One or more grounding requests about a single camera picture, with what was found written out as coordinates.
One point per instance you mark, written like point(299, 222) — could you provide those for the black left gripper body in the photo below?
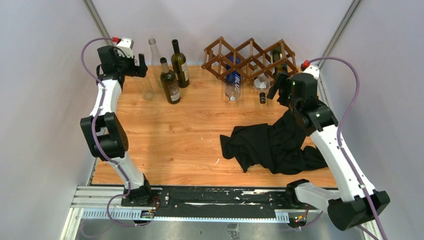
point(135, 67)

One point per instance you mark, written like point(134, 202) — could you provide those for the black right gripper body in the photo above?
point(283, 88)

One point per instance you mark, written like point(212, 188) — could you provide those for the tall clear glass bottle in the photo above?
point(155, 61)

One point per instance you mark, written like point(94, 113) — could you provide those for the brown bottle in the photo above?
point(169, 83)

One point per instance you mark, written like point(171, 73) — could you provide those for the dark green wine bottle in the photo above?
point(180, 66)

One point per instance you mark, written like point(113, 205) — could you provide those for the blue labelled clear bottle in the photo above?
point(233, 87)

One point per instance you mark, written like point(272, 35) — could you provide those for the small clear glass bottle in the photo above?
point(144, 87)

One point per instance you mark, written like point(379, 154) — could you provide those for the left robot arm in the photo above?
point(103, 132)

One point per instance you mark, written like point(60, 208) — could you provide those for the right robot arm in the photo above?
point(357, 200)

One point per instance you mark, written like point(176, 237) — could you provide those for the brown wooden wine rack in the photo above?
point(249, 59)

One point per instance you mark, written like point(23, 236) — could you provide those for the black cloth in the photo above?
point(276, 147)

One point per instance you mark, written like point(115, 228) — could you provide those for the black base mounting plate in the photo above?
point(223, 202)

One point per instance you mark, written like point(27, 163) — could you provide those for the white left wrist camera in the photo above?
point(126, 47)

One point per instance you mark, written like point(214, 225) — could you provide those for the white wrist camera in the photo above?
point(307, 67)
point(126, 47)

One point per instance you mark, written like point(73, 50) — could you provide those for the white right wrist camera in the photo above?
point(307, 67)

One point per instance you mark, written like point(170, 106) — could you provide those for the aluminium frame rail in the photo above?
point(96, 213)

